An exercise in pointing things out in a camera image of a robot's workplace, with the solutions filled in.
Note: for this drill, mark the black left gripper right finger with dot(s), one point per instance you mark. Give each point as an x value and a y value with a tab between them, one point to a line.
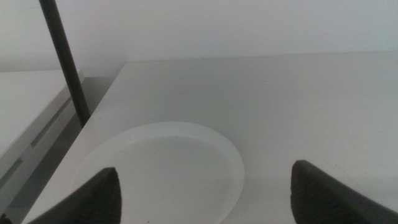
323	199

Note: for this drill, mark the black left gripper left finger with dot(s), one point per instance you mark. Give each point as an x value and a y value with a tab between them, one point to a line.
99	199

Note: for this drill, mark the white shallow bowl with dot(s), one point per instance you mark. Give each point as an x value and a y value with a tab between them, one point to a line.
174	174

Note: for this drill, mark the white side table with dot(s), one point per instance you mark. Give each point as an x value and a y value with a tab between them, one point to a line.
25	102

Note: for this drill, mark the black metal pole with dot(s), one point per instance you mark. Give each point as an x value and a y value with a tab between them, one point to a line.
66	62

